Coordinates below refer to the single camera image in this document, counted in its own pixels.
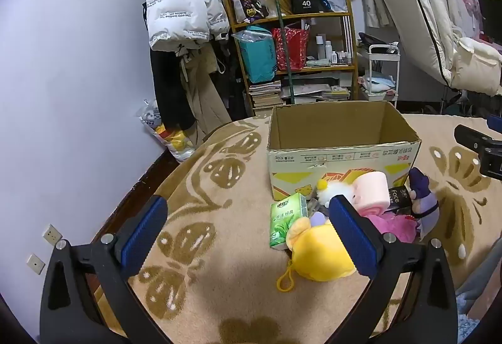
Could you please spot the black box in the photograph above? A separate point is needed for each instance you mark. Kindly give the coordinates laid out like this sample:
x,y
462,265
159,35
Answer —
x,y
302,0

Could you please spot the yellow plush toy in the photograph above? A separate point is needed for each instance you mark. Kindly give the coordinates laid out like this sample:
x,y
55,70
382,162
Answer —
x,y
317,257

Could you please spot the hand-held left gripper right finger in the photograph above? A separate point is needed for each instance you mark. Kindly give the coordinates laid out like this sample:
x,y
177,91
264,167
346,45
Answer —
x,y
353,238

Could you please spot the black packet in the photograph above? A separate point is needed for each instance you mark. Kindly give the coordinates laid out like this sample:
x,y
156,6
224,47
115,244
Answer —
x,y
398,197

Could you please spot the white wall socket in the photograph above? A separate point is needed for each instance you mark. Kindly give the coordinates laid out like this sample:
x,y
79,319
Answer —
x,y
51,235
36,264

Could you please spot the plastic bag of toys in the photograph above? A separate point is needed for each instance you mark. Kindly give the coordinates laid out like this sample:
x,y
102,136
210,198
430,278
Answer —
x,y
172,140

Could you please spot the pink fan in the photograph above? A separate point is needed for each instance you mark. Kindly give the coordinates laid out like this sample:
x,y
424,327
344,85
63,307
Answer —
x,y
470,4

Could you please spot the row of toiletry bottles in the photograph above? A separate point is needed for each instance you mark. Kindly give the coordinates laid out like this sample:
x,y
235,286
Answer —
x,y
333,53

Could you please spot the black monitor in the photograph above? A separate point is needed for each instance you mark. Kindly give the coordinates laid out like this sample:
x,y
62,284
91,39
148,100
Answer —
x,y
490,18

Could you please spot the white plush toy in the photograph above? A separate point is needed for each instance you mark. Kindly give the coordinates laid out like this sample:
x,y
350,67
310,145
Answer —
x,y
337,191

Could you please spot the blue speckled cloth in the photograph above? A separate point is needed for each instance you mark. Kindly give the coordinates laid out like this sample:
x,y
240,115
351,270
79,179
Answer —
x,y
468,330

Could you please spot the person's grey trouser leg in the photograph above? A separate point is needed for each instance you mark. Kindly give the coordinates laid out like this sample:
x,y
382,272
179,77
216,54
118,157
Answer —
x,y
484,273

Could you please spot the wooden shelf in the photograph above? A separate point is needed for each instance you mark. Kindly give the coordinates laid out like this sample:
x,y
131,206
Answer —
x,y
349,53

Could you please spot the stack of books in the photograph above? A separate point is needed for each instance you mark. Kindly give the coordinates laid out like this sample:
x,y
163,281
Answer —
x,y
264,95

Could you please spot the green tissue packet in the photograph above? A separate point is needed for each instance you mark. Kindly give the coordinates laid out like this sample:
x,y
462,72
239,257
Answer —
x,y
284,222

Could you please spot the pink plush bear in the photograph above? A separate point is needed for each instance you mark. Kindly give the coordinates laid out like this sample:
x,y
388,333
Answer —
x,y
392,226

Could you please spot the teal paper bag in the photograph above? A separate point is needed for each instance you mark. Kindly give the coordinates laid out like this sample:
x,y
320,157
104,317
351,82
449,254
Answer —
x,y
257,57

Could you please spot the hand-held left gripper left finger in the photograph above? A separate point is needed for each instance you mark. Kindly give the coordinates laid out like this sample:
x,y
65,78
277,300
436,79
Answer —
x,y
143,238

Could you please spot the blue plush pillow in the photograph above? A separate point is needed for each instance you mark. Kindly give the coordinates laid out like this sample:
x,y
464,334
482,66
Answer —
x,y
378,82

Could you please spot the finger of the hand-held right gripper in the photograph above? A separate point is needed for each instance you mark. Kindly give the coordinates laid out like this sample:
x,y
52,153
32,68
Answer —
x,y
496,121
470,137

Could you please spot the pile of magazines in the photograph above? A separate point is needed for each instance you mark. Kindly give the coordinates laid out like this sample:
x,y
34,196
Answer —
x,y
317,91

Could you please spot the white folded mattress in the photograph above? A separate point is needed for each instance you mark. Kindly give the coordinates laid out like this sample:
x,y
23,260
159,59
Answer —
x,y
423,6

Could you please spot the white trolley cart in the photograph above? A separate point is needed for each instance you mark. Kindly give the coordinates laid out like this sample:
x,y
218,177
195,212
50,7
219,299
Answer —
x,y
396,73

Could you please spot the purple plush doll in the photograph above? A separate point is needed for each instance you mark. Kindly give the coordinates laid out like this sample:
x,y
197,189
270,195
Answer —
x,y
425,206

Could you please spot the beige patterned rug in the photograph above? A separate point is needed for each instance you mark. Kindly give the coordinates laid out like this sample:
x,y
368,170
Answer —
x,y
219,250

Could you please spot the cardboard box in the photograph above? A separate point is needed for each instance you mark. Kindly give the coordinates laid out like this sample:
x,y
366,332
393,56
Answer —
x,y
298,163

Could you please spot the red gift bag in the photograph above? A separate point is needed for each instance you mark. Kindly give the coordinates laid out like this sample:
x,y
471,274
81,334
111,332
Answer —
x,y
296,49

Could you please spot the beige hanging trousers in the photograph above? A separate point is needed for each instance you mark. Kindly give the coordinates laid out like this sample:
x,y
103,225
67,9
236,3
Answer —
x,y
206,100

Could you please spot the pink roll plush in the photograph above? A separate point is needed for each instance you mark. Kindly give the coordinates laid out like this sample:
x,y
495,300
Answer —
x,y
372,191

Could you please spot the black hanging garment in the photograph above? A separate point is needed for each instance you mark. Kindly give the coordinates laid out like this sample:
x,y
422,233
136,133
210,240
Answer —
x,y
168,89

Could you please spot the black bag on cart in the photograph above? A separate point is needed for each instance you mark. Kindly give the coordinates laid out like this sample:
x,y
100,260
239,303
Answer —
x,y
372,41

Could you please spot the black backpack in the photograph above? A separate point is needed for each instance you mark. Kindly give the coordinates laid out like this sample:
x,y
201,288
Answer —
x,y
235,85

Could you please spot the green pole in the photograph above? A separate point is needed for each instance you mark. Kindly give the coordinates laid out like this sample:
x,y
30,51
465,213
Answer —
x,y
289,69

